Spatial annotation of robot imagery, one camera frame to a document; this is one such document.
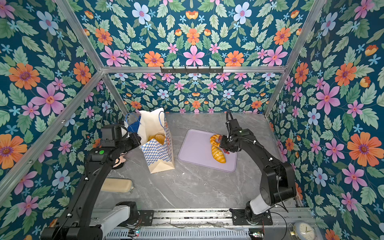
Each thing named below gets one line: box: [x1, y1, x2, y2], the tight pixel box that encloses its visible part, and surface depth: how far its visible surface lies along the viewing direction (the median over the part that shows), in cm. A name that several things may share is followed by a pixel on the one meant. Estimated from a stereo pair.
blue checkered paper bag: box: [137, 107, 175, 174], surface depth 84 cm
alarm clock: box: [288, 221, 318, 240], surface depth 69 cm
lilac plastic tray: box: [177, 129, 238, 173], surface depth 98 cm
